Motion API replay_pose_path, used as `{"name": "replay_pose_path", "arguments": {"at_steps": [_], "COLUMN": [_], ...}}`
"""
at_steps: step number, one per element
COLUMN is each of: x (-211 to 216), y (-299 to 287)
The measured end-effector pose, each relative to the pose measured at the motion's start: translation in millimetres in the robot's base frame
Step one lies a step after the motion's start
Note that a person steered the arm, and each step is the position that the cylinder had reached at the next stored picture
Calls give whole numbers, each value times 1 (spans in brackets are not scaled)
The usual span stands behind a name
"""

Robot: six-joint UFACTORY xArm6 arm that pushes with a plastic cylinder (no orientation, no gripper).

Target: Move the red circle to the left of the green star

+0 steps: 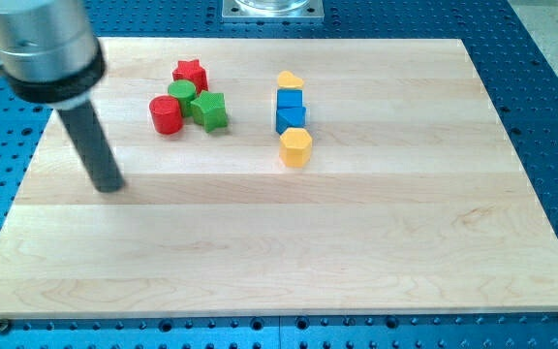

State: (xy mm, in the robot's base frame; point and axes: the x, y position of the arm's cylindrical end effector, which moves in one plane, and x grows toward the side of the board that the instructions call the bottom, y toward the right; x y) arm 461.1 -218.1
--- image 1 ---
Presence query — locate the green star block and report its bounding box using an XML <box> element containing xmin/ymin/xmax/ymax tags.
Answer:
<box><xmin>191</xmin><ymin>90</ymin><xmax>228</xmax><ymax>133</ymax></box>

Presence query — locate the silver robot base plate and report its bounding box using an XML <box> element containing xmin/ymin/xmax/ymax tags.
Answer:
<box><xmin>221</xmin><ymin>0</ymin><xmax>325</xmax><ymax>22</ymax></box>

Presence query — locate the blue cube block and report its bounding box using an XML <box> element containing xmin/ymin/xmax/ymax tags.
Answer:
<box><xmin>276</xmin><ymin>89</ymin><xmax>303</xmax><ymax>110</ymax></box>

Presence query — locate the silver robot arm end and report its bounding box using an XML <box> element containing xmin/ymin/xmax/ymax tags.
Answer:
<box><xmin>0</xmin><ymin>0</ymin><xmax>106</xmax><ymax>110</ymax></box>

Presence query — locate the red cylinder block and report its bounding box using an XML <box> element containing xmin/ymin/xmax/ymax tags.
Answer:
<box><xmin>149</xmin><ymin>95</ymin><xmax>183</xmax><ymax>135</ymax></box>

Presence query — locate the blue triangle block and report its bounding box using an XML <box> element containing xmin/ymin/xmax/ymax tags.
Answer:
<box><xmin>275</xmin><ymin>107</ymin><xmax>306</xmax><ymax>135</ymax></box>

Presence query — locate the light wooden board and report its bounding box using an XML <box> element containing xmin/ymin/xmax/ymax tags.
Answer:
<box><xmin>0</xmin><ymin>38</ymin><xmax>558</xmax><ymax>319</ymax></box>

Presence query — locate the green cylinder block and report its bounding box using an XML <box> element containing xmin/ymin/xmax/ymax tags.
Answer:
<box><xmin>168</xmin><ymin>79</ymin><xmax>197</xmax><ymax>117</ymax></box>

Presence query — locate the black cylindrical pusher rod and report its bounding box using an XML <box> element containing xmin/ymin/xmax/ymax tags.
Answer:
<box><xmin>57</xmin><ymin>100</ymin><xmax>124</xmax><ymax>193</ymax></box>

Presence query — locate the yellow heart block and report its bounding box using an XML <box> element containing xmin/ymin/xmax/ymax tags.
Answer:
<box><xmin>277</xmin><ymin>71</ymin><xmax>304</xmax><ymax>89</ymax></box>

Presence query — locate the yellow hexagon block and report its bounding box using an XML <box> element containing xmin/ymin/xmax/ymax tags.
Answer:
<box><xmin>279</xmin><ymin>128</ymin><xmax>313</xmax><ymax>168</ymax></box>

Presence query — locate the red star block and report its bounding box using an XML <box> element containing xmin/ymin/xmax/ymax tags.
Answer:
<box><xmin>171</xmin><ymin>59</ymin><xmax>208</xmax><ymax>94</ymax></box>

